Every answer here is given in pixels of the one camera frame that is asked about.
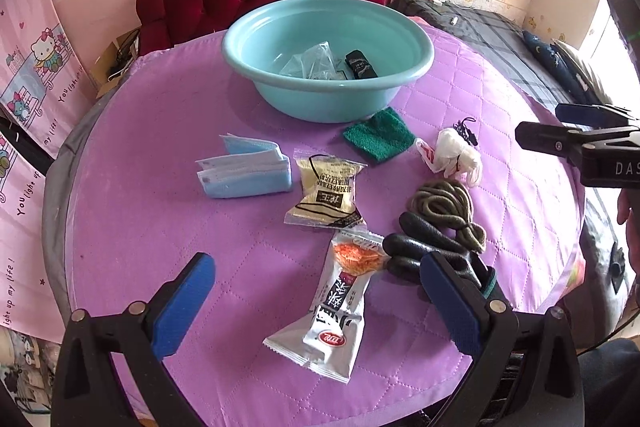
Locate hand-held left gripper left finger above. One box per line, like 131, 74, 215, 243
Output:
52, 252, 217, 427

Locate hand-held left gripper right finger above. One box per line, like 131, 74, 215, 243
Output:
419, 251, 586, 427

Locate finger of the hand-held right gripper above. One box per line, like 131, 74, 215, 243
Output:
555, 103, 635, 128
515, 121, 640, 160

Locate black sleep mask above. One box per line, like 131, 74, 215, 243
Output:
382, 212, 497, 299

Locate white plastic bag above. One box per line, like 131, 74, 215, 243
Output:
414, 129, 484, 188

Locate olive green rope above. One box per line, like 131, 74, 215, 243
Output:
404, 179, 488, 254

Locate white snack packet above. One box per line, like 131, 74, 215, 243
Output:
263, 229, 391, 384

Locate blue face mask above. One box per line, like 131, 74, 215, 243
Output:
196, 152, 294, 199
220, 134, 287, 158

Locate beige snack packet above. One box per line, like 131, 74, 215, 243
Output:
284, 149, 368, 230

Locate teal plastic basin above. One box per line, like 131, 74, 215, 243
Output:
221, 0, 435, 124

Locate person's right hand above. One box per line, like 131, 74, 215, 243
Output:
616, 187, 640, 228

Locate navy star print pillow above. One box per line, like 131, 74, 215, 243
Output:
522, 30, 588, 102

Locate purple quilted mat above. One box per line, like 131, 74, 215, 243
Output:
65, 19, 587, 415

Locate green scouring pad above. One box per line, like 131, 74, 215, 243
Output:
342, 108, 417, 164

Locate person's dark trousers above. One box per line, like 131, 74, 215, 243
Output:
575, 337, 640, 427

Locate small black packet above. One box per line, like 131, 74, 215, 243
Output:
345, 49, 379, 79

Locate pink cartoon cat curtain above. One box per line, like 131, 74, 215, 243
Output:
0, 0, 95, 338

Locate cardboard box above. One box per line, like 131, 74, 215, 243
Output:
94, 27, 143, 100

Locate clear plastic bag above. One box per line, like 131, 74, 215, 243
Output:
279, 41, 348, 82

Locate black corded earplugs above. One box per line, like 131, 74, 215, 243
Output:
452, 118, 479, 146

